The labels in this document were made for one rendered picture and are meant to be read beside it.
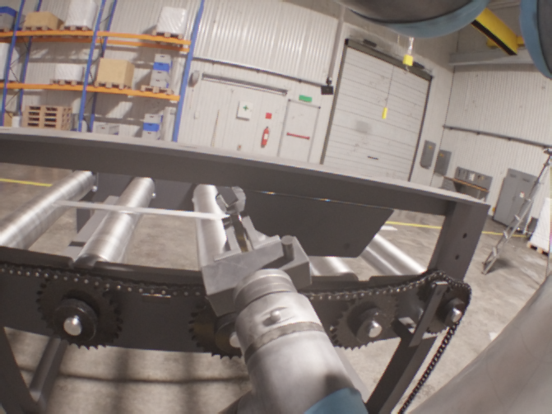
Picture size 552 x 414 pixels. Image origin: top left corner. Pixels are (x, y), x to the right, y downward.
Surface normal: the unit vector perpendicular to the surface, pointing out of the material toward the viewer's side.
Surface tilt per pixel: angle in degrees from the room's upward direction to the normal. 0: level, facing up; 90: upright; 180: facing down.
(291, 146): 90
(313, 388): 21
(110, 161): 90
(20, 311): 90
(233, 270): 28
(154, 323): 90
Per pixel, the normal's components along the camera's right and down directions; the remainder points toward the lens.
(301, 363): 0.01, -0.83
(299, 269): 0.32, 0.53
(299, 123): 0.27, 0.30
